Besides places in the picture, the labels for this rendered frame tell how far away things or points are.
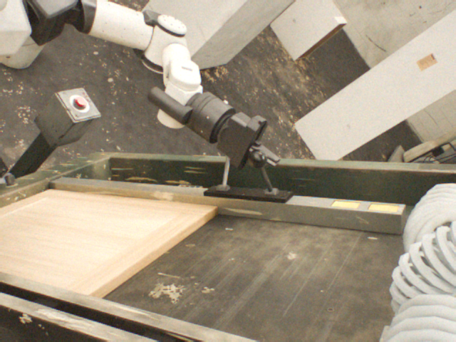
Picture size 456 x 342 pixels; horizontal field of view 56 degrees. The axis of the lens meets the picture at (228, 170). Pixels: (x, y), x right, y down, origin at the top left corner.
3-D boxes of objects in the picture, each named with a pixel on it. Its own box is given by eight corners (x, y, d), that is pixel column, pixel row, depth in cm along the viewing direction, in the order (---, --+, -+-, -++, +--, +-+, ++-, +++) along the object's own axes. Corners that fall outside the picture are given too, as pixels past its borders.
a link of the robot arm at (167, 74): (189, 120, 94) (187, 90, 104) (202, 85, 89) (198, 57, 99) (160, 113, 92) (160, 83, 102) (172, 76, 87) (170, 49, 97)
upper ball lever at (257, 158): (268, 189, 94) (249, 144, 85) (284, 190, 92) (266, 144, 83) (262, 202, 92) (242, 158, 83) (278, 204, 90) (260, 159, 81)
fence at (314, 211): (65, 189, 129) (63, 177, 128) (405, 224, 82) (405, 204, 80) (51, 194, 125) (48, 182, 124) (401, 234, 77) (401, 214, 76)
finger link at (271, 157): (273, 165, 85) (249, 148, 87) (280, 161, 88) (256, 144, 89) (277, 159, 84) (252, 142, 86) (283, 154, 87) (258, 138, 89)
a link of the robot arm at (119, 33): (162, 55, 123) (82, 31, 111) (179, 14, 116) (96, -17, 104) (171, 77, 115) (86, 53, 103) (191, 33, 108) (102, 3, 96)
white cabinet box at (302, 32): (282, 24, 609) (323, -13, 568) (306, 58, 607) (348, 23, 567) (269, 24, 572) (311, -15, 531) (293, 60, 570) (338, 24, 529)
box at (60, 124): (60, 115, 158) (83, 86, 148) (78, 142, 158) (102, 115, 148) (31, 121, 148) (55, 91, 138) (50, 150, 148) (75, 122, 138)
